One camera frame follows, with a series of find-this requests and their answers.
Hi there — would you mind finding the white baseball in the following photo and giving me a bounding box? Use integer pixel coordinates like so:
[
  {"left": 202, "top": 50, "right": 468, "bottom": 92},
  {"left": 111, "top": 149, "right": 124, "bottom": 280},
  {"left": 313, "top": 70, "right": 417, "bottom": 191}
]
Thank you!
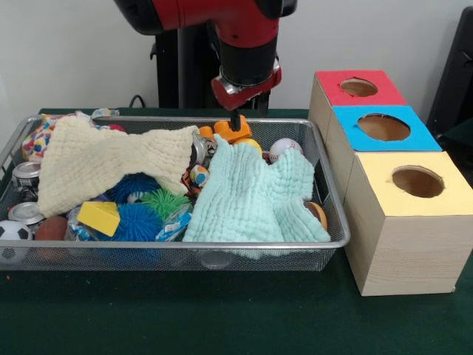
[{"left": 269, "top": 138, "right": 304, "bottom": 163}]

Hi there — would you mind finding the wooden box with three holes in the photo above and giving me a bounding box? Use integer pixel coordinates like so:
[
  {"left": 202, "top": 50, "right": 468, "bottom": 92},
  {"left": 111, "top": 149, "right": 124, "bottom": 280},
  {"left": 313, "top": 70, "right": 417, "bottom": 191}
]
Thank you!
[{"left": 307, "top": 69, "right": 473, "bottom": 297}]

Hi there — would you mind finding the black white soccer ball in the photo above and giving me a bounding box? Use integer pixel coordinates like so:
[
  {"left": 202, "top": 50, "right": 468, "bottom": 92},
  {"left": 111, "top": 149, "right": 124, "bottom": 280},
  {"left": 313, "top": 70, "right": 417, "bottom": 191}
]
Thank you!
[{"left": 0, "top": 220, "right": 33, "bottom": 263}]

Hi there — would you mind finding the silver wire mesh bin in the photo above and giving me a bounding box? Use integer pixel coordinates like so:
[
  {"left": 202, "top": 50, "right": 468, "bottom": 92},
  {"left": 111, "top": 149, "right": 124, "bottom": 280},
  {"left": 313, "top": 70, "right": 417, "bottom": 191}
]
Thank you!
[{"left": 0, "top": 114, "right": 351, "bottom": 273}]

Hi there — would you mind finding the brown toy football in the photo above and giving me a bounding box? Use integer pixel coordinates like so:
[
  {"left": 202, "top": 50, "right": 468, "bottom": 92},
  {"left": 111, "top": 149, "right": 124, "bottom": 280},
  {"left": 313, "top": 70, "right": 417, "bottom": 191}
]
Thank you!
[{"left": 35, "top": 215, "right": 69, "bottom": 241}]

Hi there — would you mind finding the mint green waffle cloth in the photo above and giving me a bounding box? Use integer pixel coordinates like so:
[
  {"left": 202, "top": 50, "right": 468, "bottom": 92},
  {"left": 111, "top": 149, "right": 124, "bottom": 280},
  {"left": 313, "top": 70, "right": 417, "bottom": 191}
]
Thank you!
[{"left": 182, "top": 133, "right": 332, "bottom": 260}]

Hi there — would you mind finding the cream waffle cloth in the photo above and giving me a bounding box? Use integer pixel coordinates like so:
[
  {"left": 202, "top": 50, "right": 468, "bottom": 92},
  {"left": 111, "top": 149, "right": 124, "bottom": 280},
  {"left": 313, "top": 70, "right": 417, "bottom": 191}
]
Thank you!
[{"left": 38, "top": 116, "right": 200, "bottom": 217}]

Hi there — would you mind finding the multicoloured patterned cloth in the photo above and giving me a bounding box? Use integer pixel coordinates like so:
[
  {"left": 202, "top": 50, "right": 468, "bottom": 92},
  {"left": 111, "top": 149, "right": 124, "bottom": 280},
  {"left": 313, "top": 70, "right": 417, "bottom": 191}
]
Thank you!
[{"left": 21, "top": 107, "right": 121, "bottom": 162}]

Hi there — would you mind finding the blue spiky ball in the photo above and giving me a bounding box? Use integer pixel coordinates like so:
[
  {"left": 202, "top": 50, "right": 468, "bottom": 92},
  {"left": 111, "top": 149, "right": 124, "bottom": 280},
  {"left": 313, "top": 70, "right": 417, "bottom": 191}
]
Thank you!
[{"left": 110, "top": 203, "right": 163, "bottom": 242}]

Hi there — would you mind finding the yellow cheese wedge toy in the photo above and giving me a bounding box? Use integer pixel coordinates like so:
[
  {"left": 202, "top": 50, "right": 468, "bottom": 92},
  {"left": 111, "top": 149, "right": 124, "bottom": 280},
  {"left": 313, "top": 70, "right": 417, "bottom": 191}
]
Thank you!
[{"left": 76, "top": 201, "right": 122, "bottom": 237}]

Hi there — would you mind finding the green spiky ball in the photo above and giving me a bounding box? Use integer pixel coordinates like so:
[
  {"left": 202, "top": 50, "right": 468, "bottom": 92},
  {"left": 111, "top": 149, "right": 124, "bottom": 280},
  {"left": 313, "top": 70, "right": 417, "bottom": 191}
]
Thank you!
[{"left": 142, "top": 190, "right": 191, "bottom": 216}]

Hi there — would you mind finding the orange toy block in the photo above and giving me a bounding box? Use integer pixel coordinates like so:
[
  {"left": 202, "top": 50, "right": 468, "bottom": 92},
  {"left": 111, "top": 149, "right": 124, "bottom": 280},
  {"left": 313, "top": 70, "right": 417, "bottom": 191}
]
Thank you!
[{"left": 199, "top": 115, "right": 253, "bottom": 143}]

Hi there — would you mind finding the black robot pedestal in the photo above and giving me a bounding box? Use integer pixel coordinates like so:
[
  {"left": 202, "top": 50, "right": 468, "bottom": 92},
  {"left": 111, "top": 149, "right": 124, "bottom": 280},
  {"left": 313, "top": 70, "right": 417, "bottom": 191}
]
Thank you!
[{"left": 149, "top": 21, "right": 280, "bottom": 110}]

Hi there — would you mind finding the black office chair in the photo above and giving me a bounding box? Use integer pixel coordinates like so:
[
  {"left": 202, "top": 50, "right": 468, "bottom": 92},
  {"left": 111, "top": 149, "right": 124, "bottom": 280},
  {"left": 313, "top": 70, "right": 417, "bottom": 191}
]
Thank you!
[{"left": 426, "top": 5, "right": 473, "bottom": 138}]

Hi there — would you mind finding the dark green tablecloth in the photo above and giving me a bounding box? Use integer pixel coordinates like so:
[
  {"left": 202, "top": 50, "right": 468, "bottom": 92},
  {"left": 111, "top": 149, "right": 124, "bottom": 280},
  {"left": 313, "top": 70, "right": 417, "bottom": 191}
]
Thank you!
[
  {"left": 0, "top": 107, "right": 473, "bottom": 355},
  {"left": 438, "top": 120, "right": 473, "bottom": 149}
]

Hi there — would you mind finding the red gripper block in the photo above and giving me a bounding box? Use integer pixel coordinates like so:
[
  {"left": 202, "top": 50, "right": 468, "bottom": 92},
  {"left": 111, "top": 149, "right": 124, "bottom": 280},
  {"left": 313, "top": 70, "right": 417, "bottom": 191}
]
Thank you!
[{"left": 211, "top": 61, "right": 282, "bottom": 131}]

